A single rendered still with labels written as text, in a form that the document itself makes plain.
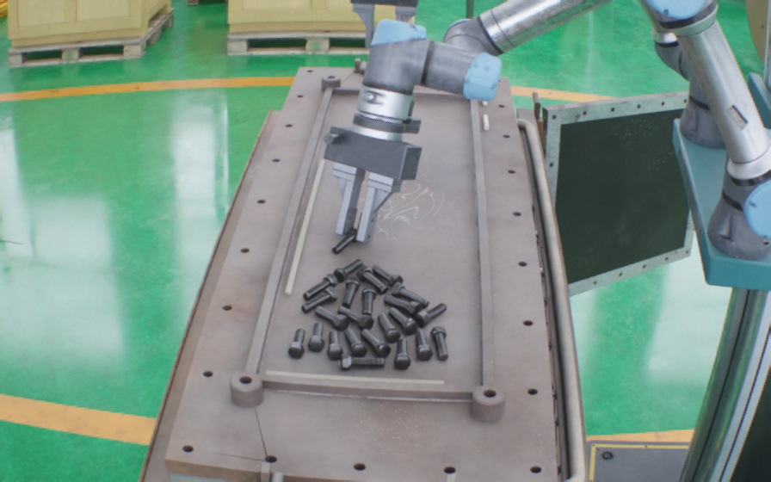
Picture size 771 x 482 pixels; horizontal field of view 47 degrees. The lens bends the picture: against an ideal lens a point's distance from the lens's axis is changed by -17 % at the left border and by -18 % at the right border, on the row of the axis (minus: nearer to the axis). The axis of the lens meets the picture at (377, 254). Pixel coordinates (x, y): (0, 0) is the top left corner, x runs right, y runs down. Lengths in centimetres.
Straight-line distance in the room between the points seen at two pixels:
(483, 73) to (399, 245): 29
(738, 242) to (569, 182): 95
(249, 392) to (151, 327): 263
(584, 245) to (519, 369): 145
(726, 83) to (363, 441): 76
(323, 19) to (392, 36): 493
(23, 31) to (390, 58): 573
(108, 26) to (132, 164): 188
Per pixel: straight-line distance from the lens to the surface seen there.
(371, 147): 151
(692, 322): 402
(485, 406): 120
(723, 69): 149
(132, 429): 334
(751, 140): 154
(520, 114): 239
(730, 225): 175
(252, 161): 212
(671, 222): 295
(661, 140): 278
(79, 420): 341
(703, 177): 204
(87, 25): 683
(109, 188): 491
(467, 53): 150
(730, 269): 176
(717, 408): 250
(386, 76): 149
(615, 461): 277
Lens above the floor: 213
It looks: 30 degrees down
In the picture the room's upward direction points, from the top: 1 degrees clockwise
